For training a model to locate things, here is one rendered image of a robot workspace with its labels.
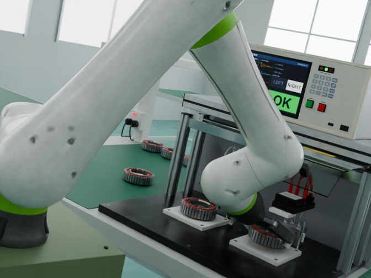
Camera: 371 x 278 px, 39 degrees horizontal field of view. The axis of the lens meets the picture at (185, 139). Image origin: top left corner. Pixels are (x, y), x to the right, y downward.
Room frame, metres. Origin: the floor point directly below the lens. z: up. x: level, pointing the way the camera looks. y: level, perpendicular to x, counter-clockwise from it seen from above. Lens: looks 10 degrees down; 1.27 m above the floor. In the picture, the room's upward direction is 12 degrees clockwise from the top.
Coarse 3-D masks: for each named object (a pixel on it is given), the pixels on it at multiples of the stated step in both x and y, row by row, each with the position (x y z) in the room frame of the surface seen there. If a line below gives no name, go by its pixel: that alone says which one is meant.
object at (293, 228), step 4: (280, 220) 1.50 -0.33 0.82; (284, 220) 1.50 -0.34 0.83; (288, 220) 1.52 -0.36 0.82; (284, 224) 1.47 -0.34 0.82; (288, 224) 1.47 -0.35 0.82; (292, 224) 1.48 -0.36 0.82; (296, 224) 1.49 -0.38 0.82; (288, 228) 1.47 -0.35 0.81; (292, 228) 1.46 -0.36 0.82; (296, 228) 1.45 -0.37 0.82; (300, 228) 1.46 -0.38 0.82; (292, 232) 1.46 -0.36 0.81; (296, 232) 1.45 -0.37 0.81; (304, 232) 1.48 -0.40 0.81; (296, 236) 1.45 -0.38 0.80; (296, 240) 1.45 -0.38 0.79; (292, 244) 1.45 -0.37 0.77; (296, 244) 1.45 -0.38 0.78; (300, 244) 1.47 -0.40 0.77
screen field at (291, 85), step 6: (276, 78) 1.57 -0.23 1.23; (282, 78) 1.56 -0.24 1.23; (270, 84) 1.57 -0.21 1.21; (276, 84) 1.56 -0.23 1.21; (282, 84) 1.55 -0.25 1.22; (288, 84) 1.54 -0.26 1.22; (294, 84) 1.53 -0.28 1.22; (300, 84) 1.52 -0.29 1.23; (294, 90) 1.53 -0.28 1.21; (300, 90) 1.52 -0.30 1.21
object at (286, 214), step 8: (288, 192) 1.47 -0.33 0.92; (280, 200) 1.41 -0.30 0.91; (288, 200) 1.40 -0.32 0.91; (296, 200) 1.39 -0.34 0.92; (304, 200) 1.44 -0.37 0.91; (272, 208) 1.40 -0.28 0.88; (280, 208) 1.41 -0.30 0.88; (288, 208) 1.40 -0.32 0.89; (296, 208) 1.40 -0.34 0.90; (304, 208) 1.44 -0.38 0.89; (288, 216) 1.37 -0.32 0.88
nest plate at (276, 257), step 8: (232, 240) 1.35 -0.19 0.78; (240, 240) 1.36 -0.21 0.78; (248, 240) 1.38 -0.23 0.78; (240, 248) 1.33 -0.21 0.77; (248, 248) 1.32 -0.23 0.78; (256, 248) 1.33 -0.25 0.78; (264, 248) 1.34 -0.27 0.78; (272, 248) 1.36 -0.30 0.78; (256, 256) 1.30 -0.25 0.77; (264, 256) 1.29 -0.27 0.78; (272, 256) 1.30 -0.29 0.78; (280, 256) 1.31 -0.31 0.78; (288, 256) 1.32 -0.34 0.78; (296, 256) 1.36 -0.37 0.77; (280, 264) 1.28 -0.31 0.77
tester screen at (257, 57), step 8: (256, 56) 1.61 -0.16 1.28; (264, 56) 1.60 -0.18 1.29; (256, 64) 1.61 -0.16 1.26; (264, 64) 1.60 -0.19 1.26; (272, 64) 1.58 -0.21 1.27; (280, 64) 1.56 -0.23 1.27; (288, 64) 1.55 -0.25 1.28; (296, 64) 1.54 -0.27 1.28; (304, 64) 1.52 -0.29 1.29; (264, 72) 1.59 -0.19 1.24; (272, 72) 1.58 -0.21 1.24; (280, 72) 1.56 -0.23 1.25; (288, 72) 1.55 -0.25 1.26; (296, 72) 1.53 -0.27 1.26; (304, 72) 1.52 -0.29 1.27; (264, 80) 1.59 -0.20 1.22; (296, 80) 1.53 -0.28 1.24; (304, 80) 1.52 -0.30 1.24; (272, 88) 1.57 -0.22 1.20; (280, 88) 1.55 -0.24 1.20; (296, 96) 1.52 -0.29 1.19; (288, 112) 1.53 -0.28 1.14; (296, 112) 1.51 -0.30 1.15
